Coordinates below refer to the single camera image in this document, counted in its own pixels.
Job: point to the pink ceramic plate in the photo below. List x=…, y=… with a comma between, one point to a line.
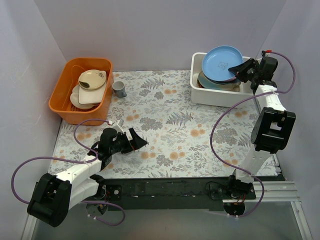
x=231, y=80

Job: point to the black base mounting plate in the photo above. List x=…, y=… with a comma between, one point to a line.
x=171, y=193

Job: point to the cream plate with dark patch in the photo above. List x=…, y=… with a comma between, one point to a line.
x=92, y=79

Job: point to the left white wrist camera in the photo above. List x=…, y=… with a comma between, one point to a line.
x=118, y=126

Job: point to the floral patterned table mat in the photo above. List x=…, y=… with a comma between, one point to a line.
x=184, y=139

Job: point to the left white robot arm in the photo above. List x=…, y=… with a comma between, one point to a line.
x=54, y=195

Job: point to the light blue ceramic plate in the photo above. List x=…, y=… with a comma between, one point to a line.
x=216, y=63

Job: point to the cream and blue leaf plate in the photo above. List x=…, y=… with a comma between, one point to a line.
x=205, y=83

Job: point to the grey ceramic cup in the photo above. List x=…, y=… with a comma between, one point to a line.
x=119, y=89

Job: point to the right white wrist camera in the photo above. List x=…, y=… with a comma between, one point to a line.
x=265, y=55

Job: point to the orange plastic bin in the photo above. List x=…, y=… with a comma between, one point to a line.
x=60, y=102

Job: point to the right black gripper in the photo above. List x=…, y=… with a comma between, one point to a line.
x=248, y=73

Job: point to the white rectangular plate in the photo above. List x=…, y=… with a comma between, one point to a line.
x=92, y=91

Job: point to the white flower-shaped plate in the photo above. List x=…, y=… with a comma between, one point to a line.
x=74, y=98

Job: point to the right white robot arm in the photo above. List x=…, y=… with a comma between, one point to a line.
x=273, y=126

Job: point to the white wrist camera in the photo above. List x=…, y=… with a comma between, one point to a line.
x=265, y=55
x=118, y=126

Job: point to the white plastic bin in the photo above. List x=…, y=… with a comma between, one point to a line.
x=213, y=97

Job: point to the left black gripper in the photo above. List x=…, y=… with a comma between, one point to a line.
x=128, y=144

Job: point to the aluminium frame rail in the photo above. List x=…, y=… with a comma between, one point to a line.
x=278, y=217

